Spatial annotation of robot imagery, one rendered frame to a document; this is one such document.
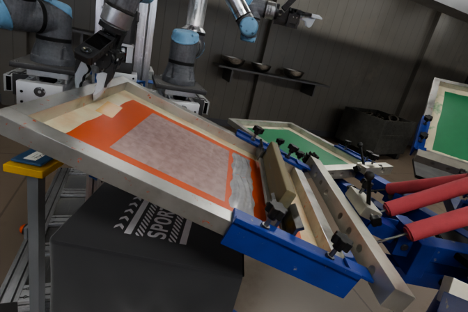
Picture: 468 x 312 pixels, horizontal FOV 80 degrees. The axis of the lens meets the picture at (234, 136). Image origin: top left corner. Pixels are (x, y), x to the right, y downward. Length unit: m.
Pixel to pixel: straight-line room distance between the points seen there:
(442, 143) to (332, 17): 4.24
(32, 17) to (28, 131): 0.66
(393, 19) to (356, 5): 0.98
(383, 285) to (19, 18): 1.26
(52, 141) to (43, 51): 0.71
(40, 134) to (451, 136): 1.98
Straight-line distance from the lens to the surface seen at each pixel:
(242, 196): 0.76
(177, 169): 0.73
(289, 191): 0.69
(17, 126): 0.64
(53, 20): 1.26
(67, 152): 0.60
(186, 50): 1.27
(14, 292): 1.75
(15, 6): 1.20
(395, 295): 0.70
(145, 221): 0.88
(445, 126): 2.13
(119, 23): 0.82
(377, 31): 6.62
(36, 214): 1.29
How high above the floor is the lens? 1.48
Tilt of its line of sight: 18 degrees down
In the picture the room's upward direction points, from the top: 13 degrees clockwise
